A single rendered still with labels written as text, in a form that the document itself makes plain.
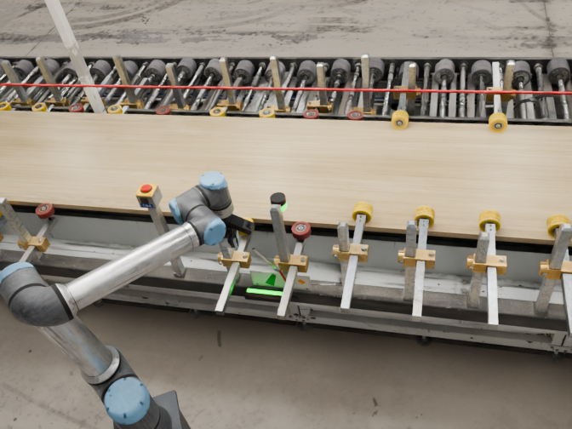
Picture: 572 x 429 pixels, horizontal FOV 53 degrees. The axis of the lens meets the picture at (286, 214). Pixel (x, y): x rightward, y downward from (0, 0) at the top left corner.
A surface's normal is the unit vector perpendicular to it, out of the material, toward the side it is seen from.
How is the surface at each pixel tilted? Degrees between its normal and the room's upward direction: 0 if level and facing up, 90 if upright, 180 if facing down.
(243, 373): 0
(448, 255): 90
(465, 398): 0
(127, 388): 5
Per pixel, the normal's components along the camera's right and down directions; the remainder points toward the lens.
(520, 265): -0.22, 0.72
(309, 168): -0.13, -0.70
